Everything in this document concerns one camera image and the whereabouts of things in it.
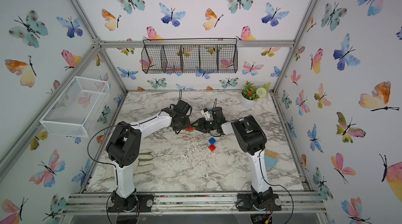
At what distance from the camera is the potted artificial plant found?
39.6 inches

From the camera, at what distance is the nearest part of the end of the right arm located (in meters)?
0.84

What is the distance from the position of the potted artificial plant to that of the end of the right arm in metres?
0.22
